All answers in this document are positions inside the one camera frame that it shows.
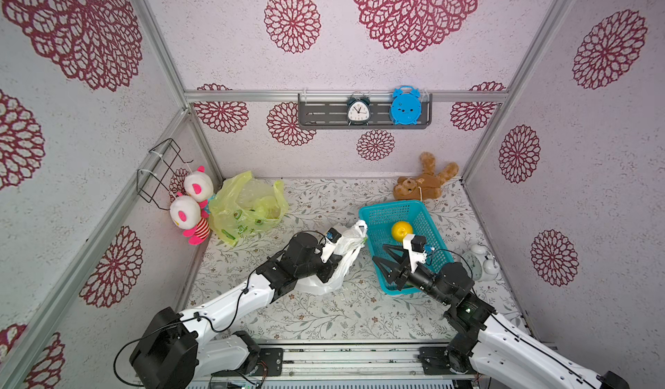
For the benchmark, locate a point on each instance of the grey wall shelf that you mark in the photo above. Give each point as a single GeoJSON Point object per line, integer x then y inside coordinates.
{"type": "Point", "coordinates": [329, 115]}

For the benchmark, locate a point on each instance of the dark green alarm clock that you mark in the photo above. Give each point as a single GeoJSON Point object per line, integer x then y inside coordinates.
{"type": "Point", "coordinates": [358, 111]}

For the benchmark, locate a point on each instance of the teal plastic basket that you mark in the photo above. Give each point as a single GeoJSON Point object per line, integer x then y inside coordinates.
{"type": "Point", "coordinates": [389, 223]}

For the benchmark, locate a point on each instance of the white alarm clock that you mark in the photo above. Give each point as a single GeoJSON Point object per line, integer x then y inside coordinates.
{"type": "Point", "coordinates": [480, 263]}

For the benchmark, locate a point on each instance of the yellow fruit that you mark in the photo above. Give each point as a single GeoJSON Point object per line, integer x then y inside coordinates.
{"type": "Point", "coordinates": [400, 230]}

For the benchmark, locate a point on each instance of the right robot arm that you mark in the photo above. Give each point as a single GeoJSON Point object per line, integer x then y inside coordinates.
{"type": "Point", "coordinates": [485, 342]}

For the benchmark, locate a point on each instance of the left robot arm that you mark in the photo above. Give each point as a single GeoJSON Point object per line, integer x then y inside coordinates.
{"type": "Point", "coordinates": [170, 352]}

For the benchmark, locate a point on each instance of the yellow-green plastic bag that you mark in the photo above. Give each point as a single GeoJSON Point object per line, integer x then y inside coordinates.
{"type": "Point", "coordinates": [246, 206]}

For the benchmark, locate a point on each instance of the white pink plush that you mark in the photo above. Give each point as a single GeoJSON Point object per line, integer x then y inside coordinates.
{"type": "Point", "coordinates": [199, 189]}
{"type": "Point", "coordinates": [191, 218]}

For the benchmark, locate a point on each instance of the white pink plush lower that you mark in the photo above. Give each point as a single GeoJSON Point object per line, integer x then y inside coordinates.
{"type": "Point", "coordinates": [191, 218]}

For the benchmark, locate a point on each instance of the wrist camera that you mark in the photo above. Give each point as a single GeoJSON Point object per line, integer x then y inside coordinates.
{"type": "Point", "coordinates": [415, 248]}
{"type": "Point", "coordinates": [331, 247]}

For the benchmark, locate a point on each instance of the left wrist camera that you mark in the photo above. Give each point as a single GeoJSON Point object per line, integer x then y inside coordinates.
{"type": "Point", "coordinates": [331, 247]}

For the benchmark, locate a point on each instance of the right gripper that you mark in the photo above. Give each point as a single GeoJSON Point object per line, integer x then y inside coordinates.
{"type": "Point", "coordinates": [403, 269]}

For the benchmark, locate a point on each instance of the blue alarm clock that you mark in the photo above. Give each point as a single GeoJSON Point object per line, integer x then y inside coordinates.
{"type": "Point", "coordinates": [406, 107]}

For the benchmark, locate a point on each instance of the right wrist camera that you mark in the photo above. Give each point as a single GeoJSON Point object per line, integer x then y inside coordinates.
{"type": "Point", "coordinates": [415, 248]}

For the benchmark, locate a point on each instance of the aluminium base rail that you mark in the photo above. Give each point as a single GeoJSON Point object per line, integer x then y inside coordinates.
{"type": "Point", "coordinates": [317, 359]}

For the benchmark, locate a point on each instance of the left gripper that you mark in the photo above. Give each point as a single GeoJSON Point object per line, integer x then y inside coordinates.
{"type": "Point", "coordinates": [329, 267]}

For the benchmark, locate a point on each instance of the white pink plush upper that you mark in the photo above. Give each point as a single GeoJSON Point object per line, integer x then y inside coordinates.
{"type": "Point", "coordinates": [199, 189]}

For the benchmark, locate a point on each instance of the white plastic bag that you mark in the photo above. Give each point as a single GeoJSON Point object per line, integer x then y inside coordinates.
{"type": "Point", "coordinates": [352, 241]}

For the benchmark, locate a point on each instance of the black wire rack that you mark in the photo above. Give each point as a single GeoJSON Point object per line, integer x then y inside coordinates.
{"type": "Point", "coordinates": [153, 179]}

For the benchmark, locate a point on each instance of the brown teddy bear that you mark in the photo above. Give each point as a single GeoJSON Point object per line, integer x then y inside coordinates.
{"type": "Point", "coordinates": [429, 184]}

